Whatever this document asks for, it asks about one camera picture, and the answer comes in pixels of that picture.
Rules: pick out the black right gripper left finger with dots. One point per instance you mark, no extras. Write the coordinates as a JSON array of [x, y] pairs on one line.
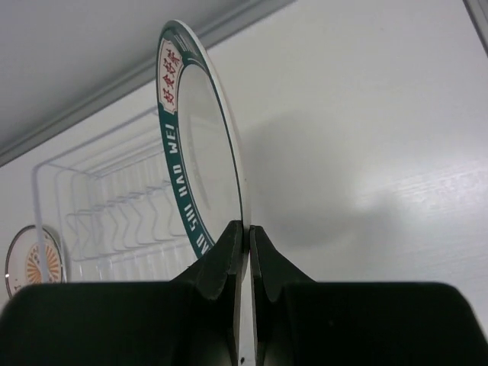
[[210, 333]]

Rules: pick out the green rimmed white plate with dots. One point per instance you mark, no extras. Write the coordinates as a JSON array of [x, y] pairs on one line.
[[200, 140]]

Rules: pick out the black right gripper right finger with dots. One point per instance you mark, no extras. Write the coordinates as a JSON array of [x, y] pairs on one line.
[[271, 272]]

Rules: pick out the clear wire dish rack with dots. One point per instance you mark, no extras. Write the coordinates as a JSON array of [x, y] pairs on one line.
[[110, 204]]

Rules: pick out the orange sunburst plate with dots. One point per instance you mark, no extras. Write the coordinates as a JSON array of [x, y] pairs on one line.
[[22, 263]]

